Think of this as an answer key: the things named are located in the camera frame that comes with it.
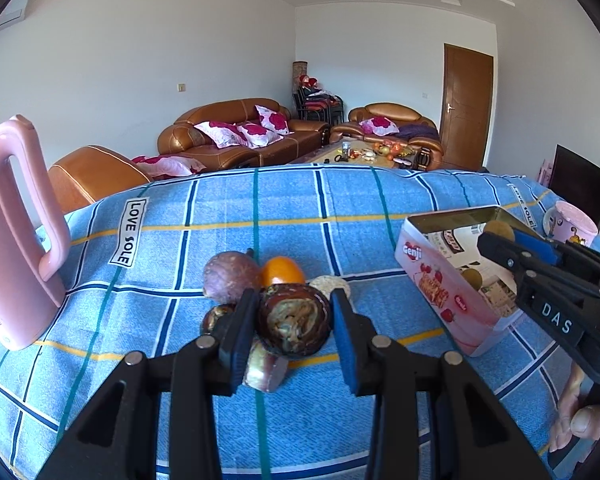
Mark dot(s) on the dark brown round fruit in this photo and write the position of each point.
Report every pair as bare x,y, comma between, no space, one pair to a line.
292,320

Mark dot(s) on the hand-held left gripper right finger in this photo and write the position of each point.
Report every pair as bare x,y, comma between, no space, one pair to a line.
349,355

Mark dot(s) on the printed paper sheet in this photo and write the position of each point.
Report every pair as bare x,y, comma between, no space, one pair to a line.
460,246

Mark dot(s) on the tall patterned vase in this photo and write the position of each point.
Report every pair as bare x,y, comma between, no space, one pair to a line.
300,72

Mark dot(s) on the pink tin box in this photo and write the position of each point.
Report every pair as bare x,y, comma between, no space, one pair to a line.
430,285

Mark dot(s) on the small dark fruit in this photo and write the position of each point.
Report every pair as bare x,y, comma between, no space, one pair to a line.
214,317

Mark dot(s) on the kiwi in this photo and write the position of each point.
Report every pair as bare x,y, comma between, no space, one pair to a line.
472,279
499,231

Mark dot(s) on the stacked black red chairs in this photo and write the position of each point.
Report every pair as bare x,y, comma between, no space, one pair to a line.
317,105

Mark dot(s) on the long brown leather sofa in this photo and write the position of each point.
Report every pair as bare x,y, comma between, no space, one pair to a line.
220,110

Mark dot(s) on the purple cloth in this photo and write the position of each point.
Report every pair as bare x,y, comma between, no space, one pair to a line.
420,132

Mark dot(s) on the single brown leather sofa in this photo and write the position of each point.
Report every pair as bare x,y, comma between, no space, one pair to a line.
385,110

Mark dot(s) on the brown leather armchair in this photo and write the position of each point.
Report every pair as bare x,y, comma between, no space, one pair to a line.
95,175

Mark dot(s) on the black television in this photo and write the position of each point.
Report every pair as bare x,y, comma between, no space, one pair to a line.
577,185

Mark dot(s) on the small dark jar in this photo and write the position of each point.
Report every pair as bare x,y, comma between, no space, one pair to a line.
346,150

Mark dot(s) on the purple passion fruit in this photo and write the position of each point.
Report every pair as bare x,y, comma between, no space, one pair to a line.
227,275

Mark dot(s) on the pink cartoon cup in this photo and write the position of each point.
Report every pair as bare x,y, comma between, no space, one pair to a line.
570,222

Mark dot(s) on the person's right hand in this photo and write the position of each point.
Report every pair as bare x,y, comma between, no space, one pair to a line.
582,420

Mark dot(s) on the pink gift bag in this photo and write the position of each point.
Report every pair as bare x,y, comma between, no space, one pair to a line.
546,172

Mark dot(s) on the white air conditioner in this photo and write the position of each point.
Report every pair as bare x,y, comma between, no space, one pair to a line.
10,12

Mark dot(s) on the wooden coffee table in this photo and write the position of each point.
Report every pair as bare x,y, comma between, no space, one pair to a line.
325,152

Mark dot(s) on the brown wooden door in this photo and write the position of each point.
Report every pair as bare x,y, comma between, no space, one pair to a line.
465,110

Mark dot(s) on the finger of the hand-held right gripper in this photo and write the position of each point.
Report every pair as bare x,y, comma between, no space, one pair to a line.
555,317
535,250

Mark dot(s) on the orange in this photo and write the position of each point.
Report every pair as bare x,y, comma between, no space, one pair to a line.
282,271

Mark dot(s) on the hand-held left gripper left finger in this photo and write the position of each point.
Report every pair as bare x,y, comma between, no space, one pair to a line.
236,345

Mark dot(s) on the white pink floral pillow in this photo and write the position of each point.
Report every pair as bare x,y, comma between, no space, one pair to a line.
274,120
220,135
260,135
170,165
379,125

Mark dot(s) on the pile of table fruits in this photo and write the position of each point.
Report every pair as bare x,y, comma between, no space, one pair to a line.
390,150

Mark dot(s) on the pink kettle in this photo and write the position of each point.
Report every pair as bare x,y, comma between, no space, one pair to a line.
5,260

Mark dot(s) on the pale round fruit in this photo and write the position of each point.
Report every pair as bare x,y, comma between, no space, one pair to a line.
330,285

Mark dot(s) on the pale pink fruit piece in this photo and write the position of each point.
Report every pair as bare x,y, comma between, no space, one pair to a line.
262,367

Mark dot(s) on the red plush toys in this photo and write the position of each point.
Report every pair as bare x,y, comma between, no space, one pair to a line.
310,81

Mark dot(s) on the blue plaid blanket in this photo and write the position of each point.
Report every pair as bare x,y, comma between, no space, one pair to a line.
305,220

